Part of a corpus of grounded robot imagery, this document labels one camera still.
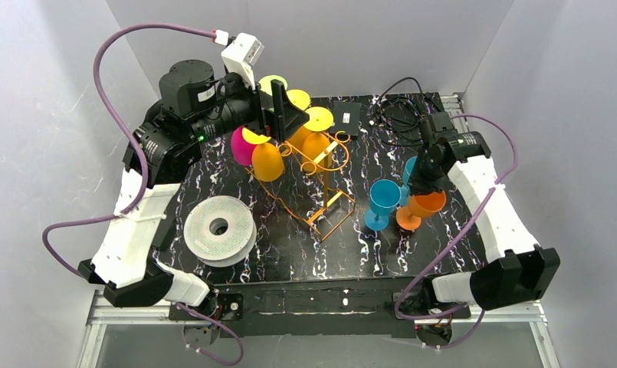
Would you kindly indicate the orange wine glass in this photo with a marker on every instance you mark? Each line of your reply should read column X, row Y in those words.
column 419, row 207

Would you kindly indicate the yellow-orange wine glass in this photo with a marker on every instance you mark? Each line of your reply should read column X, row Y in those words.
column 316, row 142
column 266, row 159
column 302, row 100

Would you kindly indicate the yellow-orange wine glass back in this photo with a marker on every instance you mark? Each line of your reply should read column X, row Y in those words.
column 302, row 100

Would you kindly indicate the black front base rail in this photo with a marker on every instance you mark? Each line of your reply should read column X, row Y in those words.
column 354, row 306

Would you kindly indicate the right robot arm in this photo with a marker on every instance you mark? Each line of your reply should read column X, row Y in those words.
column 518, row 269

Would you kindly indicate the teal wine glass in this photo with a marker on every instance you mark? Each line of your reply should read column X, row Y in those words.
column 407, row 171

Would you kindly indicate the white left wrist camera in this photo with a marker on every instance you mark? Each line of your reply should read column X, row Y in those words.
column 240, row 54

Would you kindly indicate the magenta wine glass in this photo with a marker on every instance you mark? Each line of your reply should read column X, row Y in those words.
column 241, row 149

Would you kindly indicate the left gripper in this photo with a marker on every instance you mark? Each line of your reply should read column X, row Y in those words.
column 263, row 109

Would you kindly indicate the white perforated filament spool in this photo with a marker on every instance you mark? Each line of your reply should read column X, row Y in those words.
column 220, row 231

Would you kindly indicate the black power adapter box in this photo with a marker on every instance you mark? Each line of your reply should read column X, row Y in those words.
column 346, row 119

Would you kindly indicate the blue wine glass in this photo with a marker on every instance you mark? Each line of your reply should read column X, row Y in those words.
column 384, row 196

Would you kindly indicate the gold wire glass rack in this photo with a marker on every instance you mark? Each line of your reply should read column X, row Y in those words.
column 332, row 159

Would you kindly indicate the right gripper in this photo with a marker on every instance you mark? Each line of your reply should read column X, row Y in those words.
column 425, row 182

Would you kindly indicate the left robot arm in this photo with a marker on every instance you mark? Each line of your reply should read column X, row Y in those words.
column 195, row 107

